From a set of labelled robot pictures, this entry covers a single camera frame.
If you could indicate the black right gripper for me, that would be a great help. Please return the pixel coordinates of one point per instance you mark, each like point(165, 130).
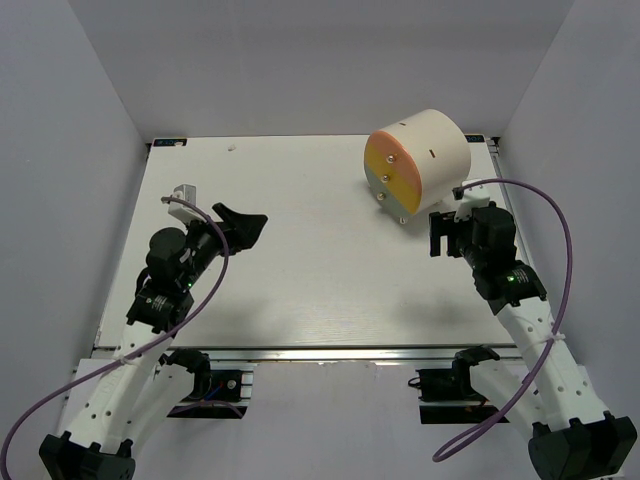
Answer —
point(443, 224)

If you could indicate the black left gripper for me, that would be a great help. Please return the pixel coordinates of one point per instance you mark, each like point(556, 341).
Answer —
point(241, 230)

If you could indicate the orange top drawer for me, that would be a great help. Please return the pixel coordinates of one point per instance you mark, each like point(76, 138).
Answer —
point(385, 152)

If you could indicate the green bottom drawer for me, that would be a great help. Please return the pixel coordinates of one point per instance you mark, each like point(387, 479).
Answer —
point(385, 197)

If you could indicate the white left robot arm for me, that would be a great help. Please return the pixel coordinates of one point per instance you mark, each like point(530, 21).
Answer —
point(146, 380)

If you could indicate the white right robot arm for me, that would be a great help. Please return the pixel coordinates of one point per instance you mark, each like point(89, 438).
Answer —
point(569, 431)

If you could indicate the round cream drawer organizer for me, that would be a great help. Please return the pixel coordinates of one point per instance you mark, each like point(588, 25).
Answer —
point(440, 151)

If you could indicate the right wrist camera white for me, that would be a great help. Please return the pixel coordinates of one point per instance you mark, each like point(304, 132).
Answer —
point(469, 197)

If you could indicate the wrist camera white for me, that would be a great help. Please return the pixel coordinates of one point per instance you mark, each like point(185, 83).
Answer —
point(469, 197)
point(183, 200)

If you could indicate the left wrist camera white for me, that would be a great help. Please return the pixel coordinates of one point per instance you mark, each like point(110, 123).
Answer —
point(183, 200)

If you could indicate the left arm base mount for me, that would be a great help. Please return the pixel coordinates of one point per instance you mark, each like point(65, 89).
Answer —
point(217, 392)

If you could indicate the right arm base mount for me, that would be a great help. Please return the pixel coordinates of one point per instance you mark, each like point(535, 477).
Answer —
point(445, 394)

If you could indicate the aluminium table front rail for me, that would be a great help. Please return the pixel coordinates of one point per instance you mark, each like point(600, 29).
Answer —
point(332, 354)

